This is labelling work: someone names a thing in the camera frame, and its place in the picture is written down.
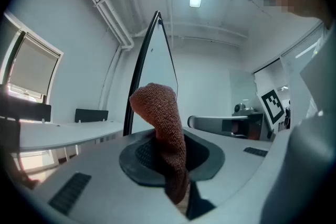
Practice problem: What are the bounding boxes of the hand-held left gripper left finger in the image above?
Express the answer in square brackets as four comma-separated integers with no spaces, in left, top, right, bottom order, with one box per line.
[28,129,188,224]

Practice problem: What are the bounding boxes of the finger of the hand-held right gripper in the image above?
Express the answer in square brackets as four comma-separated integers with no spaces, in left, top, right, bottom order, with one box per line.
[187,115,249,137]

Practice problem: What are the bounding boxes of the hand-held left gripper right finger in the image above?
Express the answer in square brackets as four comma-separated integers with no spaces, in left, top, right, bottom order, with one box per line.
[183,127,274,224]

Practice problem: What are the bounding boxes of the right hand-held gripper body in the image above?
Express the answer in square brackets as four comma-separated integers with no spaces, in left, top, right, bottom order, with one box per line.
[232,88,287,141]

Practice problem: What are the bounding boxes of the reddish-brown knitted cloth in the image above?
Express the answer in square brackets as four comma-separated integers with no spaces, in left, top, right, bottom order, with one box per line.
[129,82,190,206]

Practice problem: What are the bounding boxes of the whiteboard with black frame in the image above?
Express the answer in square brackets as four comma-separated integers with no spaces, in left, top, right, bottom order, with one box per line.
[123,10,180,137]

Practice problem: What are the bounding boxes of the white office desk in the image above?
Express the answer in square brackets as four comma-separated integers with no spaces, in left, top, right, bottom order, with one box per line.
[18,120,124,163]

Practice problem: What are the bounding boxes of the black desk divider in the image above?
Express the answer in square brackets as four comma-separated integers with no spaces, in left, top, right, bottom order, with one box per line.
[0,91,52,123]
[75,109,109,124]

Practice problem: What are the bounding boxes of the person's white shirt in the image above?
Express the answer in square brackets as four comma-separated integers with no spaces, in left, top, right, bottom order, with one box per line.
[259,20,336,224]

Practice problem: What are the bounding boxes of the grey window roller blind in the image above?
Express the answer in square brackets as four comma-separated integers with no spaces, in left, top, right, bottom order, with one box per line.
[0,14,24,84]
[10,33,61,97]

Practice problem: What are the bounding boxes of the white ceiling pipes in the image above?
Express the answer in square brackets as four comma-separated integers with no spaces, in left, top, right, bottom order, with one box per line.
[67,0,135,49]

